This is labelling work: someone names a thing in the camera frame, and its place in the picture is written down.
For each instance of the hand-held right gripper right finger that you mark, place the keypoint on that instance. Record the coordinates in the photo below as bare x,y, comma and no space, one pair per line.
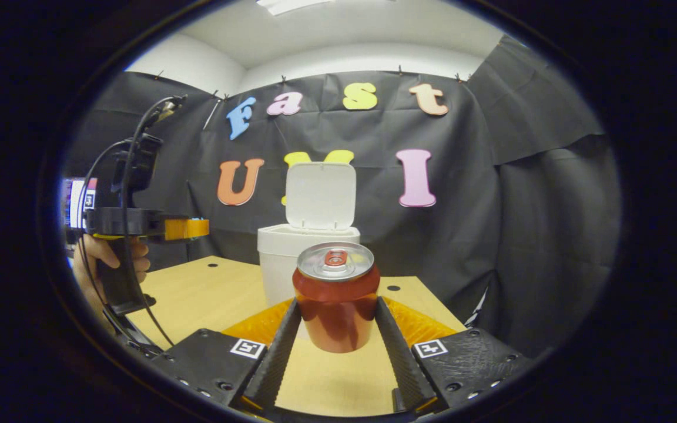
400,358

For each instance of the wooden desktop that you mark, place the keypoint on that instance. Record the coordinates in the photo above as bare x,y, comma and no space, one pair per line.
209,294

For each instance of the computer monitor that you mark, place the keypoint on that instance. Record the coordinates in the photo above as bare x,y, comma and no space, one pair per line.
74,202

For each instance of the red pop can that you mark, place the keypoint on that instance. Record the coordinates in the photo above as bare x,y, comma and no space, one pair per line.
335,317

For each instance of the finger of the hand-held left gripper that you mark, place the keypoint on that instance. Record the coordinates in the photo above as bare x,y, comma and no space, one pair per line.
188,229

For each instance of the white desktop garbage bin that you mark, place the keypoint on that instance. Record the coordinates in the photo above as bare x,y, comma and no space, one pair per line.
315,200

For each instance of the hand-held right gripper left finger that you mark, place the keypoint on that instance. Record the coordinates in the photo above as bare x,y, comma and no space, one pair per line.
277,358

